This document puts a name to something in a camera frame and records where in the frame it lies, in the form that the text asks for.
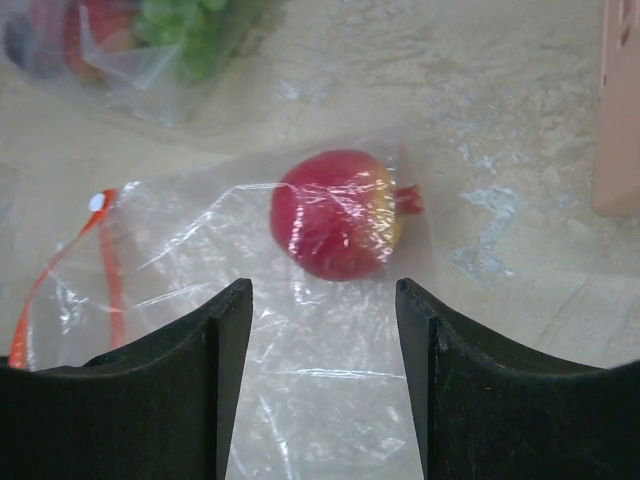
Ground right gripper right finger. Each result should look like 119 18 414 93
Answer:
395 279 639 479

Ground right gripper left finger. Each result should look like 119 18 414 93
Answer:
1 279 253 479

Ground orange zip bag with apples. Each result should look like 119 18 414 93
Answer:
7 132 428 479

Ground fake pomegranate red yellow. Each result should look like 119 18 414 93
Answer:
270 149 424 282

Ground blue zip bag small fruits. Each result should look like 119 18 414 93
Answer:
1 1 281 127

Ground orange desk file organizer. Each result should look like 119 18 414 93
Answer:
592 0 639 216

